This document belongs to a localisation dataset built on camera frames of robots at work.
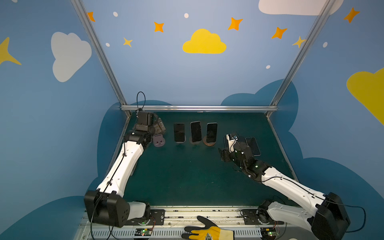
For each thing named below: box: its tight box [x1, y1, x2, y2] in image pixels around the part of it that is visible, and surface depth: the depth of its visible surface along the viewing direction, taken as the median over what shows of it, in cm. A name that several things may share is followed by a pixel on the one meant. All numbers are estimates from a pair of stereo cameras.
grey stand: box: [153, 134, 166, 147], surface depth 102 cm
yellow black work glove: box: [181, 215, 234, 240], surface depth 70 cm
